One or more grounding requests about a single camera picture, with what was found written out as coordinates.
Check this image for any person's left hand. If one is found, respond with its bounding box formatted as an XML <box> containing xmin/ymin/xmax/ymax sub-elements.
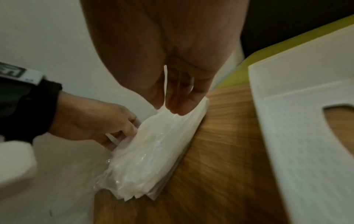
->
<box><xmin>48</xmin><ymin>90</ymin><xmax>139</xmax><ymax>148</ymax></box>

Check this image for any person's right hand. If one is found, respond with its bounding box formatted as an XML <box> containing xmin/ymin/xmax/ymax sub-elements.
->
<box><xmin>80</xmin><ymin>0</ymin><xmax>251</xmax><ymax>116</ymax></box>

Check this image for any pack of white sheets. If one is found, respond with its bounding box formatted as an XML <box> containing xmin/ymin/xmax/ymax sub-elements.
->
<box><xmin>95</xmin><ymin>96</ymin><xmax>210</xmax><ymax>202</ymax></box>

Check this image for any person's left forearm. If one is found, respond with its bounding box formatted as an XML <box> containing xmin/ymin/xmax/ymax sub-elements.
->
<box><xmin>0</xmin><ymin>78</ymin><xmax>63</xmax><ymax>144</ymax></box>

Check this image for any yellow-green seat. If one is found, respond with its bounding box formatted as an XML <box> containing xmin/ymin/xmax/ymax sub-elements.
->
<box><xmin>214</xmin><ymin>14</ymin><xmax>354</xmax><ymax>91</ymax></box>

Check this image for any white wrist device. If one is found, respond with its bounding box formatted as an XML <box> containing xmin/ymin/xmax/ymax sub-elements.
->
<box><xmin>0</xmin><ymin>140</ymin><xmax>38</xmax><ymax>189</ymax></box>

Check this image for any dark backrest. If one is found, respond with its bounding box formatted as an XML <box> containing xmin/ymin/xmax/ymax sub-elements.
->
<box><xmin>240</xmin><ymin>0</ymin><xmax>354</xmax><ymax>59</ymax></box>

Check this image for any large white sheet with cutout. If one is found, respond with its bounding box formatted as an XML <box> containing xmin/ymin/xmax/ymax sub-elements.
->
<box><xmin>247</xmin><ymin>27</ymin><xmax>354</xmax><ymax>224</ymax></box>

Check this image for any black and white wrist strap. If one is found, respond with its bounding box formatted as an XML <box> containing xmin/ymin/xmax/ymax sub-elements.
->
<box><xmin>0</xmin><ymin>61</ymin><xmax>46</xmax><ymax>85</ymax></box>

